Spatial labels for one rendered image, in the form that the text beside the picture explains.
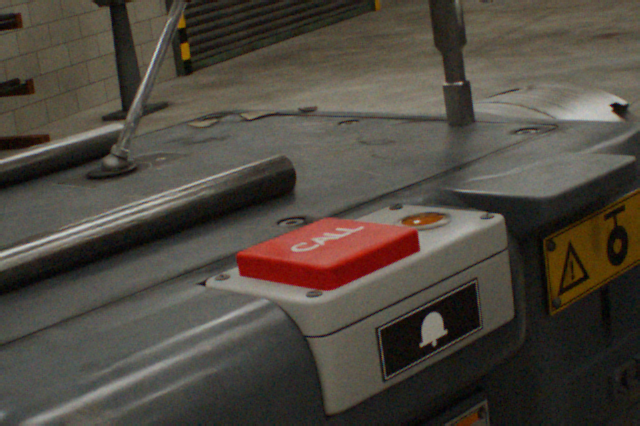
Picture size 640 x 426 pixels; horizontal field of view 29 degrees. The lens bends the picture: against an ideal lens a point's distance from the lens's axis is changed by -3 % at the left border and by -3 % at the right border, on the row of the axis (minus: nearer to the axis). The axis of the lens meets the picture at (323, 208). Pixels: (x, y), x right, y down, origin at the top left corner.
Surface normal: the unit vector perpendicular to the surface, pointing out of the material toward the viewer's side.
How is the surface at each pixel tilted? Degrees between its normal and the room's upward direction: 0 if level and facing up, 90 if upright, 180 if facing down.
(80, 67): 90
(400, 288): 90
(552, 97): 11
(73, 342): 0
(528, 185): 0
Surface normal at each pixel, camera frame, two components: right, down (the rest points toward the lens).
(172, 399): 0.51, -0.45
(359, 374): 0.69, 0.07
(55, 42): 0.88, -0.01
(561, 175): -0.14, -0.96
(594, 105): 0.12, -0.86
